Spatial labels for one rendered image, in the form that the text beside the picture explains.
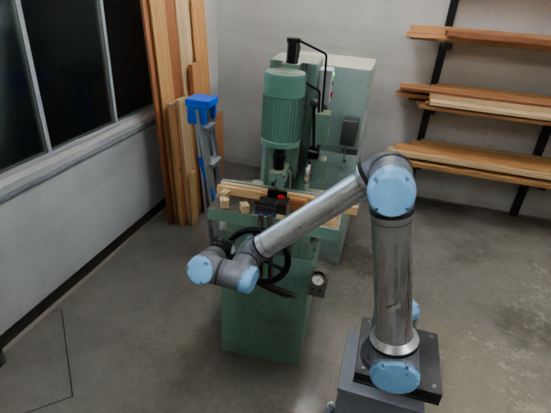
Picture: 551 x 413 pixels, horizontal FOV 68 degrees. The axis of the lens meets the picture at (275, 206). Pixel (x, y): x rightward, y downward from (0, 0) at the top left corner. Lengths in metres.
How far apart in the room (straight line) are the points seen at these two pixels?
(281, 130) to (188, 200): 1.76
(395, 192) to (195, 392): 1.59
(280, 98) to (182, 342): 1.49
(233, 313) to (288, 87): 1.19
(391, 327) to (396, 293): 0.12
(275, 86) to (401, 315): 0.98
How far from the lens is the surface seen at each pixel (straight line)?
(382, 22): 3.99
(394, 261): 1.15
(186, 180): 3.28
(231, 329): 2.30
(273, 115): 1.72
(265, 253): 1.38
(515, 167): 3.89
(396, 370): 1.36
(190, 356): 2.42
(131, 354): 2.49
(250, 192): 1.96
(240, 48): 4.29
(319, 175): 2.03
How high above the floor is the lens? 1.83
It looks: 29 degrees down
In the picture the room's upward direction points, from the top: 4 degrees clockwise
